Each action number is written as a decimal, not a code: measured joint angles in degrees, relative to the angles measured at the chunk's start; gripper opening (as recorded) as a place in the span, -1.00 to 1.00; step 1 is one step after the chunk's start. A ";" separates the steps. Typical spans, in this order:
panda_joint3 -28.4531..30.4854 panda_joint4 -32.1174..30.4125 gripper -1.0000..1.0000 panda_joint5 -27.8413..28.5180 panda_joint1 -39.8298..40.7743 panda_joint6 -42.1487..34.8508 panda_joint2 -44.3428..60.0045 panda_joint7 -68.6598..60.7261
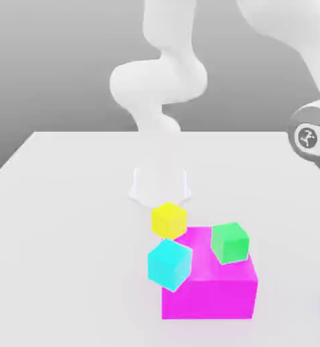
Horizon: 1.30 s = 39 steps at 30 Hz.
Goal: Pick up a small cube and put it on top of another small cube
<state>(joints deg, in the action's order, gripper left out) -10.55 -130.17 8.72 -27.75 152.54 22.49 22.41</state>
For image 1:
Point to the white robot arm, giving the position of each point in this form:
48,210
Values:
160,81

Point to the small yellow cube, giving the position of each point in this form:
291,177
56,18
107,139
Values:
168,221

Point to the small cyan cube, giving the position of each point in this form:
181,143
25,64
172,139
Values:
168,264

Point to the small green cube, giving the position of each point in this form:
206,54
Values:
230,244

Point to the large magenta box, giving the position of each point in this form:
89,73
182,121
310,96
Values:
208,295

